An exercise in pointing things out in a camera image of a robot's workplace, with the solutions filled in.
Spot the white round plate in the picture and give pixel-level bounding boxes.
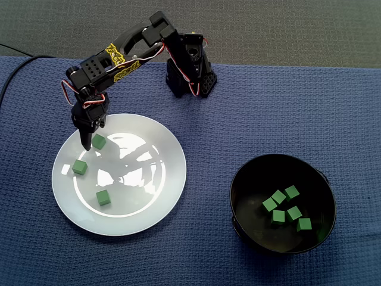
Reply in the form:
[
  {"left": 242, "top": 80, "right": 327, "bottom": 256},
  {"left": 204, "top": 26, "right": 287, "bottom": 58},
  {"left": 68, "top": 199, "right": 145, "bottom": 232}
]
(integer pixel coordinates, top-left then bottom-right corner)
[{"left": 51, "top": 113, "right": 188, "bottom": 237}]

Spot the thick black cable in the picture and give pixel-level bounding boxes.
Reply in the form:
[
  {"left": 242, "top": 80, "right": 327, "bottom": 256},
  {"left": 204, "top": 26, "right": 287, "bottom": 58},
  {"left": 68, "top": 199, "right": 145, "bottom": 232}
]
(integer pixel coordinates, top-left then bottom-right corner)
[{"left": 0, "top": 55, "right": 39, "bottom": 105}]

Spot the blue woven table mat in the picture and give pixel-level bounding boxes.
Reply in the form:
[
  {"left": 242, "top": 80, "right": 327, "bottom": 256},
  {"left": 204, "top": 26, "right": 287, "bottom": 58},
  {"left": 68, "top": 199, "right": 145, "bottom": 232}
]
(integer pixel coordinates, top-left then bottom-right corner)
[{"left": 0, "top": 55, "right": 381, "bottom": 286}]

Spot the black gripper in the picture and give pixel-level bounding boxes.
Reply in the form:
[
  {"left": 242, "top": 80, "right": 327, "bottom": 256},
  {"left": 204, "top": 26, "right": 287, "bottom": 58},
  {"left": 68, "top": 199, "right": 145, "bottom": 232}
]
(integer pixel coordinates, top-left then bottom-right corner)
[{"left": 70, "top": 92, "right": 110, "bottom": 151}]

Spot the white red wrist servo wire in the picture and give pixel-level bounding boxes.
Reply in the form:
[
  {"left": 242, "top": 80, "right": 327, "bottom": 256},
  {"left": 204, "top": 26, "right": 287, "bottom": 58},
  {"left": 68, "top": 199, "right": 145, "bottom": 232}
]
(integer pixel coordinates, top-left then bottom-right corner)
[{"left": 60, "top": 79, "right": 76, "bottom": 107}]

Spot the white red gripper servo wire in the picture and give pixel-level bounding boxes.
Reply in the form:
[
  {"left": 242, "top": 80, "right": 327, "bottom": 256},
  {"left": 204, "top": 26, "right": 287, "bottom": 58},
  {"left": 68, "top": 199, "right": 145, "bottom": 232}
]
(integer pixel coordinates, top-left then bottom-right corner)
[{"left": 82, "top": 92, "right": 107, "bottom": 109}]

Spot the thin black cable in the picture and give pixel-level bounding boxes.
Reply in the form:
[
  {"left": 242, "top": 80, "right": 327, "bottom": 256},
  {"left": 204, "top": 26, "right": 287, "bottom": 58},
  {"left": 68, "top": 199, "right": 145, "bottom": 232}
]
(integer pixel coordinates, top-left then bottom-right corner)
[{"left": 0, "top": 43, "right": 33, "bottom": 57}]

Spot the black round container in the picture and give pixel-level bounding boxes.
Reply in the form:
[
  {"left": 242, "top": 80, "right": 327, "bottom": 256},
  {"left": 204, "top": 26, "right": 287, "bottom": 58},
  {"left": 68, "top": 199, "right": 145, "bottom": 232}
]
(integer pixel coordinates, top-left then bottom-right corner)
[{"left": 229, "top": 153, "right": 338, "bottom": 256}]

